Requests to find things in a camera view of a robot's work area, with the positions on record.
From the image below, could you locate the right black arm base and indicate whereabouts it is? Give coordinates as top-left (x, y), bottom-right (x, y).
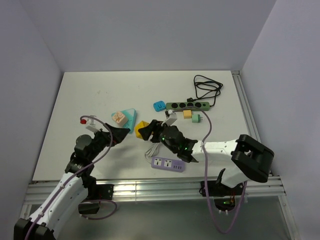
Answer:
top-left (207, 168), bottom-right (244, 212)

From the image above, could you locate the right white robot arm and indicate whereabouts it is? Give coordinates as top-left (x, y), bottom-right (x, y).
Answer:
top-left (138, 119), bottom-right (275, 195)

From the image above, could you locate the teal triangular power strip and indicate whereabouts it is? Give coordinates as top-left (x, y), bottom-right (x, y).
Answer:
top-left (111, 108), bottom-right (137, 134)

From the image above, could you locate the black power cable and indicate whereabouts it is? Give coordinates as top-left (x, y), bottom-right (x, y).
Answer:
top-left (186, 74), bottom-right (224, 107)

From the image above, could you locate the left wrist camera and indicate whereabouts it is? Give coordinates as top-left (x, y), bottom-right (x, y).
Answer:
top-left (80, 115), bottom-right (99, 133)

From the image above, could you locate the orange small plug adapter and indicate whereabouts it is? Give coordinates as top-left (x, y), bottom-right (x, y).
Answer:
top-left (182, 109), bottom-right (192, 119)

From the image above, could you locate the blue square plug adapter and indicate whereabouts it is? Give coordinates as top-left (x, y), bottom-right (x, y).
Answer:
top-left (153, 100), bottom-right (166, 112)

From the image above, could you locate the yellow cube socket adapter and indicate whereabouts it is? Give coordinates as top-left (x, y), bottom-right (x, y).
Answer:
top-left (134, 120), bottom-right (151, 140)

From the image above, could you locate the green power strip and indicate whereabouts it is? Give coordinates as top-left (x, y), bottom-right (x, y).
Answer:
top-left (165, 101), bottom-right (211, 112)

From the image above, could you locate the mint green plug adapter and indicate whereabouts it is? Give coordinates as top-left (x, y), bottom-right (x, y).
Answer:
top-left (191, 114), bottom-right (203, 123)

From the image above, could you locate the aluminium front rail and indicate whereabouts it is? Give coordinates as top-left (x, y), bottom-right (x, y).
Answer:
top-left (23, 176), bottom-right (286, 205)

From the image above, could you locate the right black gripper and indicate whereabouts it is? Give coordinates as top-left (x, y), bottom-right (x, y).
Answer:
top-left (138, 119), bottom-right (179, 154)

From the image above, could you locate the purple power strip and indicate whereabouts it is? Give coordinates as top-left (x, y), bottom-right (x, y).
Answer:
top-left (151, 156), bottom-right (186, 173)

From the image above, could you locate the pink cube socket adapter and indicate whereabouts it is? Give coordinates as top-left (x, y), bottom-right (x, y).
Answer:
top-left (112, 111), bottom-right (128, 127)

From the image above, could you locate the white coiled power cable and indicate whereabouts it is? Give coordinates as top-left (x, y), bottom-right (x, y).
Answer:
top-left (144, 142), bottom-right (163, 164)

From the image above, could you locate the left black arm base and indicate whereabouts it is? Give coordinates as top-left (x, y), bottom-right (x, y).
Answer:
top-left (78, 176), bottom-right (115, 215)

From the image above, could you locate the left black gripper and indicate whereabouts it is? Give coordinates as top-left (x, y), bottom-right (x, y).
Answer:
top-left (87, 123), bottom-right (130, 162)

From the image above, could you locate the aluminium side rail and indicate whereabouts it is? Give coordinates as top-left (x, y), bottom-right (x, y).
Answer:
top-left (231, 70), bottom-right (272, 176)

